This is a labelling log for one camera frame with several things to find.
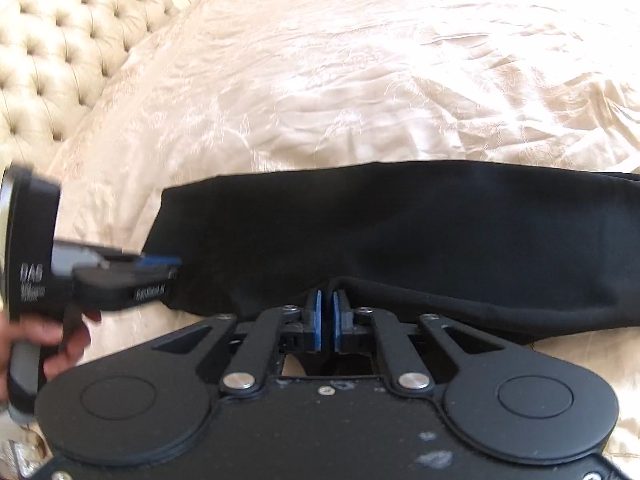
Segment cream tufted headboard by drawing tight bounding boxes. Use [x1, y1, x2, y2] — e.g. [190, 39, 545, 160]
[0, 0, 207, 162]

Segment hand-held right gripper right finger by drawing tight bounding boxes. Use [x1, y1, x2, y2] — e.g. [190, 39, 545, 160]
[331, 288, 509, 394]

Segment cream satin bedspread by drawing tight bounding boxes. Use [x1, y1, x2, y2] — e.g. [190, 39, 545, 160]
[30, 0, 640, 467]

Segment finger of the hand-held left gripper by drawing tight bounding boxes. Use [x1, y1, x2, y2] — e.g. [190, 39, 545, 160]
[54, 239, 184, 277]

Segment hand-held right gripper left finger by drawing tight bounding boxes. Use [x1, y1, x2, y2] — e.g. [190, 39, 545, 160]
[145, 288, 328, 394]

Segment black pants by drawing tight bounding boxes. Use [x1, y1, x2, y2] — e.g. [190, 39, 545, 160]
[141, 160, 640, 349]

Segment person's left hand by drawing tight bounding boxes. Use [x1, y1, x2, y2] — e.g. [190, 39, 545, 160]
[0, 309, 104, 404]

